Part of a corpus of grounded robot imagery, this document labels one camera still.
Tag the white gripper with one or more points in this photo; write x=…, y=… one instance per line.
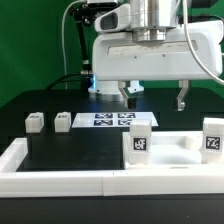
x=146, y=41

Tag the white U-shaped obstacle fence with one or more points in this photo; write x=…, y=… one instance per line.
x=156, y=181

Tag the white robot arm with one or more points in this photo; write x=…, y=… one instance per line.
x=108, y=90

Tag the white square table top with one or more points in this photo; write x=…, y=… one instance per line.
x=174, y=149

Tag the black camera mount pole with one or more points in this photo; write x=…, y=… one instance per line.
x=84, y=16

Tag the white fiducial marker sheet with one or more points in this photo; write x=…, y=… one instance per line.
x=111, y=119

